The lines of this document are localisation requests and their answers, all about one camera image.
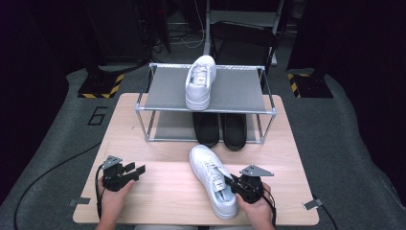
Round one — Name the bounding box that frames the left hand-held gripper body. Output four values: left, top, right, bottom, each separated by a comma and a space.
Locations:
101, 154, 136, 193

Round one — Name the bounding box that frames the person's right hand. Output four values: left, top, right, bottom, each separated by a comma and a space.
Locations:
236, 182, 277, 225

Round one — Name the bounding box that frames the black stand base, striped edge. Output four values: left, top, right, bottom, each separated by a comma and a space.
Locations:
77, 72, 124, 100
286, 72, 334, 99

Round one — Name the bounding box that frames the black slipper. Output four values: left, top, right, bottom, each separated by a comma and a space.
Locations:
192, 112, 220, 149
220, 113, 248, 151

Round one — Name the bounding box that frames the white background cable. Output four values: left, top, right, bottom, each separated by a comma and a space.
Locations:
171, 0, 206, 50

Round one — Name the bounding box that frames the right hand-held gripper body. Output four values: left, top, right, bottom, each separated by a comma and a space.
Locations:
231, 164, 275, 205

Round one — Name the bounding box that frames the grey tape piece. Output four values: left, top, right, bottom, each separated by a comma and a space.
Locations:
68, 196, 92, 207
303, 197, 325, 211

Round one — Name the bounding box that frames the black floor cable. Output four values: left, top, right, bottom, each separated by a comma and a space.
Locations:
312, 194, 340, 230
12, 142, 102, 230

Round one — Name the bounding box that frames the hand-held gripper cable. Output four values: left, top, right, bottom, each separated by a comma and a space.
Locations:
262, 191, 278, 228
94, 164, 107, 220

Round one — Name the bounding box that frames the white metal desk frame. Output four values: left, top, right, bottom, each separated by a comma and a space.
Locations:
201, 0, 285, 66

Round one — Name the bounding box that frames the person's left hand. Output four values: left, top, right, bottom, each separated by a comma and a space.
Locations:
97, 177, 137, 219

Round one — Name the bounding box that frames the left hand-held gripper cable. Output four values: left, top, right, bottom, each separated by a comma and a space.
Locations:
94, 164, 107, 220

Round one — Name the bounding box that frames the white sneaker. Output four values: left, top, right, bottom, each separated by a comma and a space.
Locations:
185, 55, 218, 111
189, 144, 239, 220

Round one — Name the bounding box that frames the right hand-held gripper cable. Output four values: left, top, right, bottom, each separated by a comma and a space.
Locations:
262, 191, 278, 228

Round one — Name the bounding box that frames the metal shoe rack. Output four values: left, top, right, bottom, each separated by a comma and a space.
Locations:
134, 62, 278, 144

